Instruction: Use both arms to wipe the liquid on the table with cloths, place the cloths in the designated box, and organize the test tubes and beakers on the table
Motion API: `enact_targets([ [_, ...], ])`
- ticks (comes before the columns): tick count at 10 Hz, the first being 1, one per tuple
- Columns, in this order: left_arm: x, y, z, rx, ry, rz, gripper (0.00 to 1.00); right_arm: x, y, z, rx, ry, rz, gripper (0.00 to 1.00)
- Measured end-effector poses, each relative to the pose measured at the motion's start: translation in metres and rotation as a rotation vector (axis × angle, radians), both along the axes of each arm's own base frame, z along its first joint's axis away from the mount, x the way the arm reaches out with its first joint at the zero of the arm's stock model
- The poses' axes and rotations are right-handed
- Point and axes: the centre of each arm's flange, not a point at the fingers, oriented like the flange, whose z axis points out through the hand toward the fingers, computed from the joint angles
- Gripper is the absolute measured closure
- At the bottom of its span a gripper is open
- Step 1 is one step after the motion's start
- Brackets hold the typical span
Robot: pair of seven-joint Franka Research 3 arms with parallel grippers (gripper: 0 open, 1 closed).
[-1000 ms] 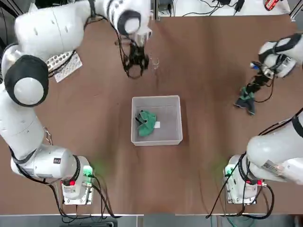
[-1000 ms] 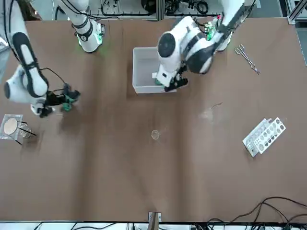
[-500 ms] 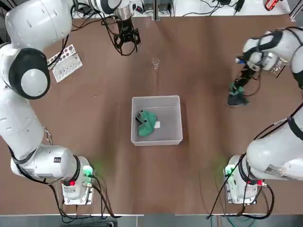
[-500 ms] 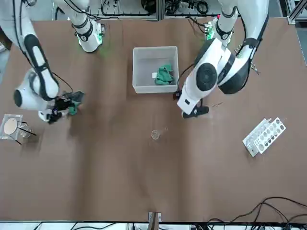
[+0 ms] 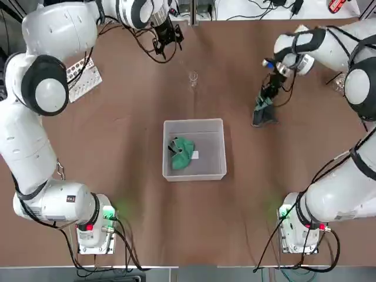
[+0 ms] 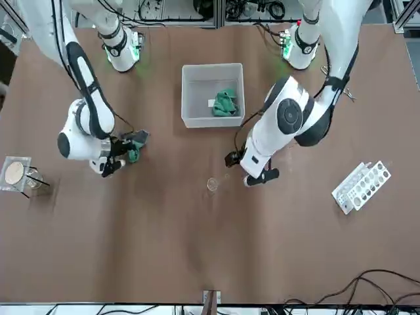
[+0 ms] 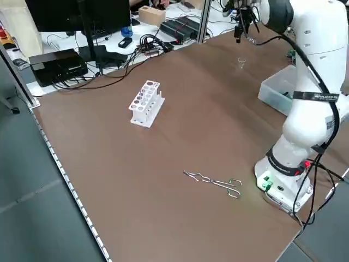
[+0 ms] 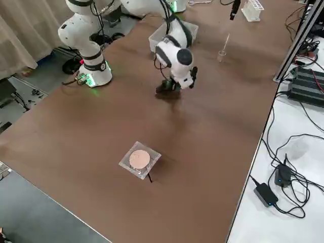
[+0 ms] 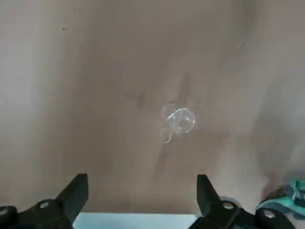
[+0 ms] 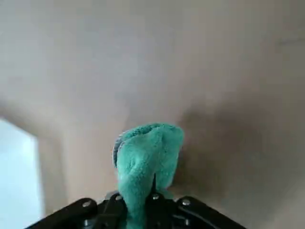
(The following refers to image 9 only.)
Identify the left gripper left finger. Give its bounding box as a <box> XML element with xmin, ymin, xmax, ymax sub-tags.
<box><xmin>0</xmin><ymin>173</ymin><xmax>89</xmax><ymax>229</ymax></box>

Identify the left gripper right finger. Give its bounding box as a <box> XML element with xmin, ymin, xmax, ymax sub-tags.
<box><xmin>193</xmin><ymin>174</ymin><xmax>296</xmax><ymax>229</ymax></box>

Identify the green microfibre cloth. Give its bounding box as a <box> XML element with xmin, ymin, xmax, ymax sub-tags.
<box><xmin>258</xmin><ymin>177</ymin><xmax>305</xmax><ymax>219</ymax></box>

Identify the white plastic box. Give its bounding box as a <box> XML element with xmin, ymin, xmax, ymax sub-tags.
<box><xmin>72</xmin><ymin>212</ymin><xmax>199</xmax><ymax>229</ymax></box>

